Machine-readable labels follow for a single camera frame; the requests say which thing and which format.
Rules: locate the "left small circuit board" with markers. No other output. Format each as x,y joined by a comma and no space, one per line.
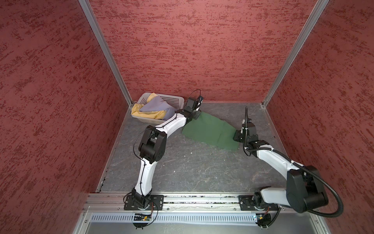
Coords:
142,217

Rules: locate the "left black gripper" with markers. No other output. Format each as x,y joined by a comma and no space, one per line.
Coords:
197,113

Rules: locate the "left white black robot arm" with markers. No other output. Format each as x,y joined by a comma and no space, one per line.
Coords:
151,149

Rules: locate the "aluminium corner post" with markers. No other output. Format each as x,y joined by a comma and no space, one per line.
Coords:
310,23
89,14

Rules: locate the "yellow skirt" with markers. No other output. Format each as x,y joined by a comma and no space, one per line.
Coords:
135,111

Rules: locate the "right aluminium corner post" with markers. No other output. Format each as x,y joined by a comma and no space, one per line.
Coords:
310,23

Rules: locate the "left aluminium corner post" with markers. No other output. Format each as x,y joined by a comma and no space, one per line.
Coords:
89,14

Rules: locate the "right small circuit board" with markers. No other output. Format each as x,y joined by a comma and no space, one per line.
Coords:
263,220

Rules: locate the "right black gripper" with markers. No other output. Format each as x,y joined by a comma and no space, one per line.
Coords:
236,137

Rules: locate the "green skirt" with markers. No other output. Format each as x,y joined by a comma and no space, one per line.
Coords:
212,131

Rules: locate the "aluminium front rail frame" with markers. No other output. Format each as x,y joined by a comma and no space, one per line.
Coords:
191,213

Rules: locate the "lavender skirt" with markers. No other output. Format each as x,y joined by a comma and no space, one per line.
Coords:
157,108

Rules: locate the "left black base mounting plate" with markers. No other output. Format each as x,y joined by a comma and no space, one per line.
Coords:
147,203

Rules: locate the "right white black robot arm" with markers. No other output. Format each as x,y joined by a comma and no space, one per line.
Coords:
303,192

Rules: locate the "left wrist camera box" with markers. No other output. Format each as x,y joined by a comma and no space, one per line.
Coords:
193,104

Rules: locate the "small circuit board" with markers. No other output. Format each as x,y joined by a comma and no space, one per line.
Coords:
142,217
263,220

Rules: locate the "white plastic laundry basket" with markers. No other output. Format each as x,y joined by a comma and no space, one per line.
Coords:
175,101

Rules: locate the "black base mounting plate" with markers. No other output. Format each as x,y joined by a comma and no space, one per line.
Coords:
147,203
255,203

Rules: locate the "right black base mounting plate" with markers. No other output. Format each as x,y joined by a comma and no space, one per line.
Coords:
255,203

